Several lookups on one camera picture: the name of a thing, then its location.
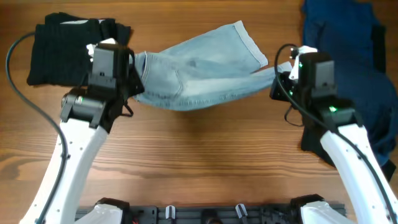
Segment light blue denim shorts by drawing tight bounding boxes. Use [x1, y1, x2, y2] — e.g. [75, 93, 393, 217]
[134, 21, 275, 111]

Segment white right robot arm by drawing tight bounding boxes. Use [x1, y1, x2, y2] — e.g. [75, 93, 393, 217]
[275, 72, 397, 223]

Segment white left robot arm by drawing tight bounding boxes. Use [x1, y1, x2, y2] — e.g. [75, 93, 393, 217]
[20, 62, 144, 223]

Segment folded black garment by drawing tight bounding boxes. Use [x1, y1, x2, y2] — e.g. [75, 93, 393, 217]
[27, 12, 131, 86]

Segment dark blue garment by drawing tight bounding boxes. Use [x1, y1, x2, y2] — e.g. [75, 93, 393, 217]
[302, 0, 397, 166]

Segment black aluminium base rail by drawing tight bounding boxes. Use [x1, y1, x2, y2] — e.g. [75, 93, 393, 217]
[131, 203, 296, 224]

